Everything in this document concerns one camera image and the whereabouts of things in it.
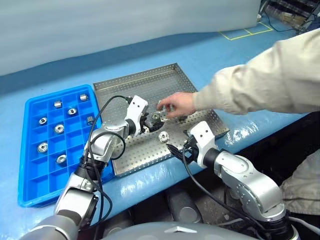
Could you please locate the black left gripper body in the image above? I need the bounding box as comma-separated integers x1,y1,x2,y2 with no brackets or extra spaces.
139,112,153,134

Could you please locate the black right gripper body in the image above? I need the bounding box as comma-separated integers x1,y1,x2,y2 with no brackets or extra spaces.
184,136,201,165

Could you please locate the perforated steel tray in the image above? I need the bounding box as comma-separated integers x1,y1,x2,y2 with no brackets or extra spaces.
92,62,230,178

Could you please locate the blue plastic compartment tray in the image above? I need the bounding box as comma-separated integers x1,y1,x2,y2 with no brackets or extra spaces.
17,84,116,208

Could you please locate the person bare hand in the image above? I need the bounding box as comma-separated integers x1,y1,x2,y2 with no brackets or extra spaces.
156,91,197,120

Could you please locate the dark rounded cylinder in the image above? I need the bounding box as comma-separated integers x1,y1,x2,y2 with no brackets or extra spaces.
166,189,201,225
102,209,134,236

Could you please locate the grey robot torso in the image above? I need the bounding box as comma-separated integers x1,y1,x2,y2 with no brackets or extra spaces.
99,221,257,240

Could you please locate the person beige jacket sleeve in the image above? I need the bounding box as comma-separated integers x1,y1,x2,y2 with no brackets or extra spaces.
192,27,320,116

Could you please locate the white foam backdrop sheet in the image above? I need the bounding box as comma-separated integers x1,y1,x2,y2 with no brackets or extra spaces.
0,0,262,77

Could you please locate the person beige clothing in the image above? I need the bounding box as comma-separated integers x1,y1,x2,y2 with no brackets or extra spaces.
279,149,320,216

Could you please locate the cluttered background shelf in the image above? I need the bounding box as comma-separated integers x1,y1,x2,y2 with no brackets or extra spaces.
259,0,320,35

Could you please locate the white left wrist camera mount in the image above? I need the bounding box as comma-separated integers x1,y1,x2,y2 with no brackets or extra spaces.
124,95,149,126

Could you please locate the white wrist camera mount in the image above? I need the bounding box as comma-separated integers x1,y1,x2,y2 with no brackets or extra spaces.
124,95,149,126
188,121,217,166

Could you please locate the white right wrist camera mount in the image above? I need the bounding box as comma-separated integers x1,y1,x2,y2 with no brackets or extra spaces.
188,121,217,166

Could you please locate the thin black background cable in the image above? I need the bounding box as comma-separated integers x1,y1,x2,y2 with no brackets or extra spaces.
263,11,302,33

